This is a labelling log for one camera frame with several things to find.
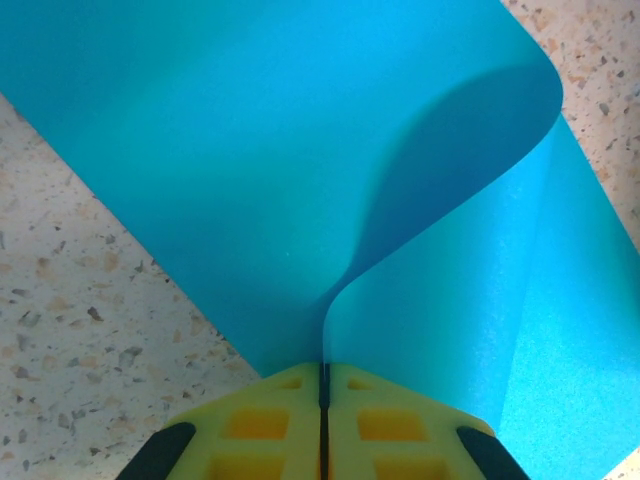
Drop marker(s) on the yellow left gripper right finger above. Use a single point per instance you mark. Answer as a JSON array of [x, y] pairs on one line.
[[400, 430]]

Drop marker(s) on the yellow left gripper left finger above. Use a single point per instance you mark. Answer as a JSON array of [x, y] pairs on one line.
[[240, 430]]

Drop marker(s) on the blue paper sheet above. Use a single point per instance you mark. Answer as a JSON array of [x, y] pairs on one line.
[[250, 150]]

